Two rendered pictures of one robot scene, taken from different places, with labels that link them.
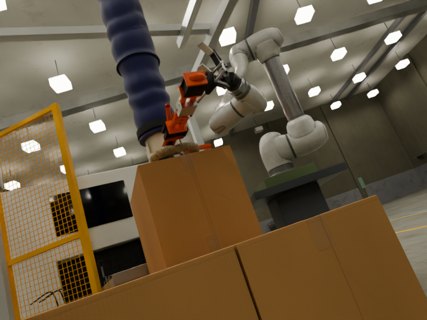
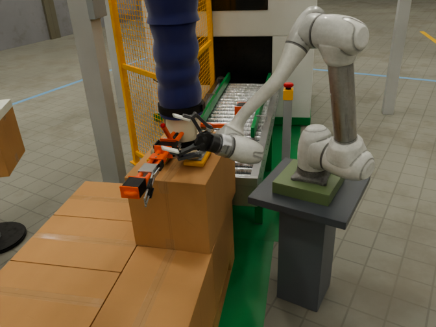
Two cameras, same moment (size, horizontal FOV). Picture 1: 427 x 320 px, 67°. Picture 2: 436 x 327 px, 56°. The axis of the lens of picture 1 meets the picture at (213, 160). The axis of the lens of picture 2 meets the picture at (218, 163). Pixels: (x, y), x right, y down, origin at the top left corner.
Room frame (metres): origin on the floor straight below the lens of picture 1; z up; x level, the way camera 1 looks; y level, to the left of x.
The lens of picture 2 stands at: (0.12, -1.11, 1.87)
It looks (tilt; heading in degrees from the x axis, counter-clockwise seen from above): 27 degrees down; 38
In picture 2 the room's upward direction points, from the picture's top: 3 degrees counter-clockwise
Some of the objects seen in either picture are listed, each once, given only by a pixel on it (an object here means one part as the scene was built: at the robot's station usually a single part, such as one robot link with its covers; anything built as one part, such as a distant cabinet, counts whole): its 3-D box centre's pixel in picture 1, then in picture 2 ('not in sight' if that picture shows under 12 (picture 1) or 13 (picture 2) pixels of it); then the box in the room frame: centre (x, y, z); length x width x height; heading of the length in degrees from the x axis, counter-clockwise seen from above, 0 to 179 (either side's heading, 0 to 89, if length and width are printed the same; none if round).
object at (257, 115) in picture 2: not in sight; (266, 99); (3.35, 0.79, 0.60); 1.60 x 0.11 x 0.09; 25
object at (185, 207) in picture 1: (185, 216); (187, 185); (1.53, 0.21, 0.74); 0.60 x 0.40 x 0.40; 22
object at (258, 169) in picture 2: not in sight; (269, 123); (3.06, 0.58, 0.50); 2.31 x 0.05 x 0.19; 25
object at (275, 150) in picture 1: (274, 150); (315, 146); (1.87, -0.36, 0.98); 0.18 x 0.16 x 0.22; 75
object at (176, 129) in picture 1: (175, 130); (166, 148); (1.31, 0.12, 1.08); 0.10 x 0.08 x 0.06; 113
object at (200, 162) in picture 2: not in sight; (202, 146); (1.58, 0.13, 0.98); 0.34 x 0.10 x 0.05; 23
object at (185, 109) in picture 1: (185, 106); (148, 171); (1.11, 0.03, 1.08); 0.07 x 0.07 x 0.04; 23
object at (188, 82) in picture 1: (192, 85); (133, 187); (0.98, -0.02, 1.08); 0.08 x 0.07 x 0.05; 23
